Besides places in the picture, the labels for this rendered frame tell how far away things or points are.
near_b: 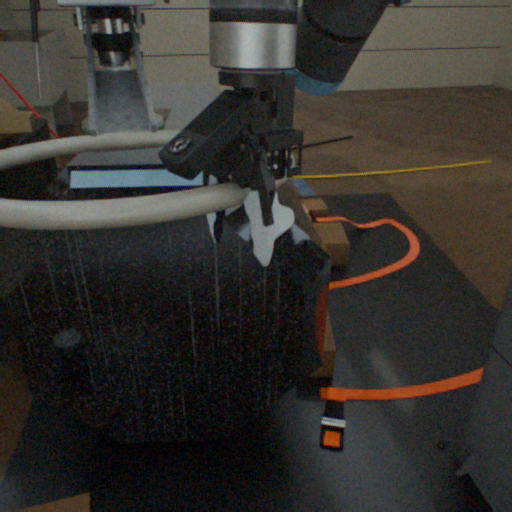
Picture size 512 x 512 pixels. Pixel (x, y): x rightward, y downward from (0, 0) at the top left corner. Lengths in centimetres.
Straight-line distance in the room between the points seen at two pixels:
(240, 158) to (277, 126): 6
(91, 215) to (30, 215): 6
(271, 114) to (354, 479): 114
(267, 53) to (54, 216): 27
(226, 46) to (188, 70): 589
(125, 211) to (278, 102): 20
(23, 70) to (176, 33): 257
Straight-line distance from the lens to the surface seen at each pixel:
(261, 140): 53
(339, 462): 152
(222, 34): 51
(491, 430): 145
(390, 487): 150
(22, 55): 420
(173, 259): 110
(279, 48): 51
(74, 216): 52
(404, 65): 722
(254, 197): 53
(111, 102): 114
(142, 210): 51
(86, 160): 116
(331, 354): 169
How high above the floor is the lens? 121
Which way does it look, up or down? 29 degrees down
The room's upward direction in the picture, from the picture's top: straight up
